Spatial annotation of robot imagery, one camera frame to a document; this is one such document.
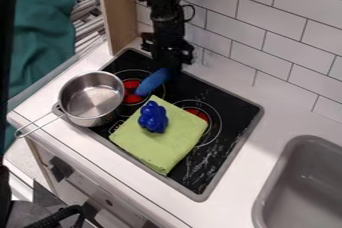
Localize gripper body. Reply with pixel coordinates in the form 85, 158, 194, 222
140, 21, 197, 85

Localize blue fork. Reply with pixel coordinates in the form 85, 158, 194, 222
133, 67, 174, 97

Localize silver pot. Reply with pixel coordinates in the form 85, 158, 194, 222
13, 70, 127, 139

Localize wooden board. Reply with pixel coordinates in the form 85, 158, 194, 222
93, 0, 141, 56

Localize blue toy grapes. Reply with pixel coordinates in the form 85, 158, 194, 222
136, 100, 170, 134

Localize toy stove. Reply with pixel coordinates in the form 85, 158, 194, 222
85, 47, 266, 203

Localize green cloth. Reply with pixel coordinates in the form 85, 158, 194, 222
108, 94, 210, 177

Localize teal fabric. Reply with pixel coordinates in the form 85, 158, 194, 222
4, 0, 79, 155

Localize toy sink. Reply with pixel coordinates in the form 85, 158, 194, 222
249, 134, 342, 228

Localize black cable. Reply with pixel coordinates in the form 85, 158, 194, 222
21, 204, 87, 228

